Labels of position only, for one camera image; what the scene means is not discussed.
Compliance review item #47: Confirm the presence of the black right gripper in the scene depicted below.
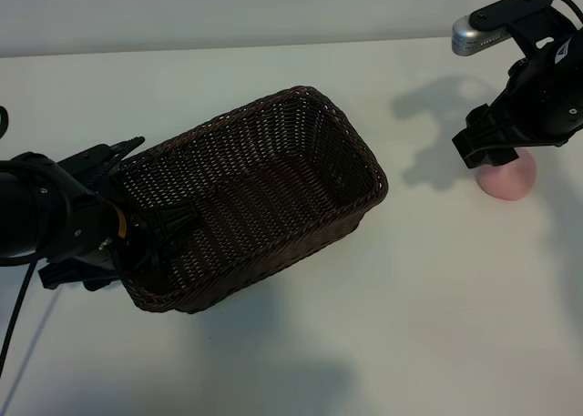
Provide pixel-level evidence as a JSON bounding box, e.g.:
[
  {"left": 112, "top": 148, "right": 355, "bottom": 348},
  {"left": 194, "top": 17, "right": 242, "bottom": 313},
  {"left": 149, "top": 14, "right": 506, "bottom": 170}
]
[{"left": 452, "top": 26, "right": 583, "bottom": 169}]

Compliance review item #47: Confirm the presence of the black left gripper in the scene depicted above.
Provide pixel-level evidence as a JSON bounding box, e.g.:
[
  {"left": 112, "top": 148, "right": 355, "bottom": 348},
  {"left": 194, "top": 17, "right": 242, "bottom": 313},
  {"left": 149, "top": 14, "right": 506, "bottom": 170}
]
[{"left": 37, "top": 168, "right": 199, "bottom": 292}]

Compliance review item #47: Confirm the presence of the pink peach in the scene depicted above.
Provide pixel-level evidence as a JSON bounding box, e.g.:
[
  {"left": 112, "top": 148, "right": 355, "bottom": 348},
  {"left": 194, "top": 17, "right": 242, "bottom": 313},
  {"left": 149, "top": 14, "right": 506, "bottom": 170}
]
[{"left": 476, "top": 149, "right": 537, "bottom": 202}]

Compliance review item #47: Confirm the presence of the dark brown wicker basket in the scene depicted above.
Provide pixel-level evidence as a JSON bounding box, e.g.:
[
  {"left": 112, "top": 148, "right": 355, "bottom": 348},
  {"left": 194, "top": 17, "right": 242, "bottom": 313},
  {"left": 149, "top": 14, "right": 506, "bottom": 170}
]
[{"left": 108, "top": 85, "right": 390, "bottom": 316}]

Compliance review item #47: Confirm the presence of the thin black wire bundle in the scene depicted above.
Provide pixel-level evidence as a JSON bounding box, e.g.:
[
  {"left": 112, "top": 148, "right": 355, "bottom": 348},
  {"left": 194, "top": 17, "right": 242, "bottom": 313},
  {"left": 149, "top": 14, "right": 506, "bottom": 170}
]
[{"left": 103, "top": 236, "right": 161, "bottom": 274}]

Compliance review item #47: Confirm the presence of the black left camera mount bracket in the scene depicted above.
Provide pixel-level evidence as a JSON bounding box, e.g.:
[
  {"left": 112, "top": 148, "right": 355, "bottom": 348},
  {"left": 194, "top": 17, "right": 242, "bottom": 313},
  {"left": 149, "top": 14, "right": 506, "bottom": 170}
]
[{"left": 56, "top": 136, "right": 147, "bottom": 195}]

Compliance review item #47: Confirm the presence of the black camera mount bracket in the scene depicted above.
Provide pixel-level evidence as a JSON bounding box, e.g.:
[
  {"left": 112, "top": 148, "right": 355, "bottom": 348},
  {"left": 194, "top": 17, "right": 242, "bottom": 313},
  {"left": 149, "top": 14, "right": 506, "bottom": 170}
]
[
  {"left": 56, "top": 136, "right": 147, "bottom": 195},
  {"left": 468, "top": 0, "right": 576, "bottom": 63}
]

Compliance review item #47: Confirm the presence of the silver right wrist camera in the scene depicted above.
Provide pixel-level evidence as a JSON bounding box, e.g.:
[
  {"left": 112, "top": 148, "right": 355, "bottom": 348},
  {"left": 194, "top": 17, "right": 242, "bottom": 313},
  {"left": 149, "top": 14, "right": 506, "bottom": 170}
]
[{"left": 450, "top": 15, "right": 507, "bottom": 56}]

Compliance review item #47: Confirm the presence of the black right camera mount bracket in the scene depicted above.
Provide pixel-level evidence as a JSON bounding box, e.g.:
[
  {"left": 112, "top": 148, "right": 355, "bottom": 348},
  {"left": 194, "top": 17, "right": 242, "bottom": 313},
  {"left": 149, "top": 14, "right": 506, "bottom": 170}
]
[{"left": 468, "top": 0, "right": 576, "bottom": 63}]

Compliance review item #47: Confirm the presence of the black right camera cable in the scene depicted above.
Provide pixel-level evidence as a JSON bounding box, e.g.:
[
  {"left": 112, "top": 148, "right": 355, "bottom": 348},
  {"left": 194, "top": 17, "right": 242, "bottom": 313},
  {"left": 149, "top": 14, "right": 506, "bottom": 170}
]
[{"left": 549, "top": 0, "right": 583, "bottom": 28}]

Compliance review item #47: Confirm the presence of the black braided cable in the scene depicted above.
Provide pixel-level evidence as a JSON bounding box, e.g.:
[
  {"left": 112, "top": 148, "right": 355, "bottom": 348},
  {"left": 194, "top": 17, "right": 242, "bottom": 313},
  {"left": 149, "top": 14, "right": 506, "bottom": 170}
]
[{"left": 0, "top": 263, "right": 36, "bottom": 368}]

